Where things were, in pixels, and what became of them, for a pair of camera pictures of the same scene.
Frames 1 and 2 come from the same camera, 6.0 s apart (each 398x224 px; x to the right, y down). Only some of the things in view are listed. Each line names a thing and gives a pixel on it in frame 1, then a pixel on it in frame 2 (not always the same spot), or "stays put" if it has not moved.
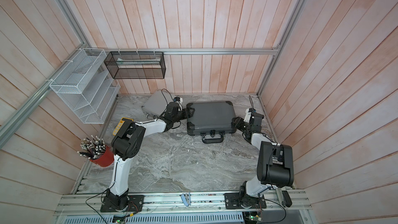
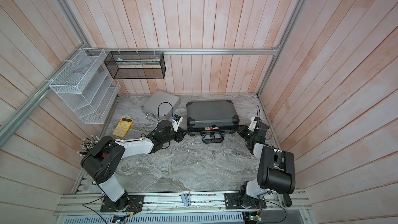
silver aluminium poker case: x=156 y=104 stays put
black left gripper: x=190 y=114 to x=180 y=136
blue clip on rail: x=186 y=198 stays put
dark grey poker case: x=211 y=120 stays put
